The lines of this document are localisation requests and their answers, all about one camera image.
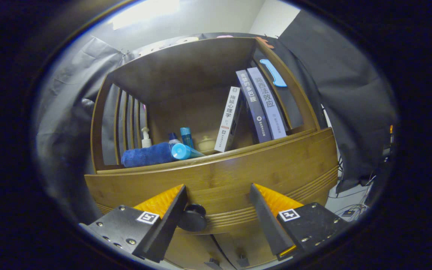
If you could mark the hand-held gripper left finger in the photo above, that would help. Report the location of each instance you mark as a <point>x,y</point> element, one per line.
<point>167,228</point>

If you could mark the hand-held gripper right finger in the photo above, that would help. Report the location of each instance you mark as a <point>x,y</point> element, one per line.
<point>268,225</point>

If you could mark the wooden drawer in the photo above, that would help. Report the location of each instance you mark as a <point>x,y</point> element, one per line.
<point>231,180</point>

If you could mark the blue and white tube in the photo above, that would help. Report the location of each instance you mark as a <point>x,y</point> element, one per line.
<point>181,152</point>

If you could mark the wooden cabinet door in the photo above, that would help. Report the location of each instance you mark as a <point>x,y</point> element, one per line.
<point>189,247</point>
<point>238,240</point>

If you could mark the wooden countertop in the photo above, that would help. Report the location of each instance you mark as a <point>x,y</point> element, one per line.
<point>216,158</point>

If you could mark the wooden cabinet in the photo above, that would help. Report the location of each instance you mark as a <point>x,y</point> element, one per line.
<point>186,63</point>

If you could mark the blue towel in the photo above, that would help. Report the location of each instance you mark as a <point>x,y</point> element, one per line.
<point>146,155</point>

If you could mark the small black adapter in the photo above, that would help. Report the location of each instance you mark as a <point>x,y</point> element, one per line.
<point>348,213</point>

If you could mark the white pump bottle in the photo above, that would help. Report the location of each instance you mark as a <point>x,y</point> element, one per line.
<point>146,141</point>

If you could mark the white bottle with blue cap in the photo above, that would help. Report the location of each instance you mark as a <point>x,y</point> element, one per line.
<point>173,139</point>

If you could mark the beige lidded teacup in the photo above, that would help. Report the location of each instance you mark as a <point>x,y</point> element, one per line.
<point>206,144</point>

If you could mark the clear blue bottle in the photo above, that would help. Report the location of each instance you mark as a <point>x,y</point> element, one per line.
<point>186,135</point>

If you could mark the white book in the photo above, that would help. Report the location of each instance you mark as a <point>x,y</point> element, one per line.
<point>229,116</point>

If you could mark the light purple book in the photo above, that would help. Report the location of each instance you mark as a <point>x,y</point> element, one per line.
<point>270,105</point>

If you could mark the dark blue book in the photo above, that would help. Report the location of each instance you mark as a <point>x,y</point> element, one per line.
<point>253,105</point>

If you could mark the black backdrop cloth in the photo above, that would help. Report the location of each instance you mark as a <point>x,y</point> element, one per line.
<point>351,93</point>

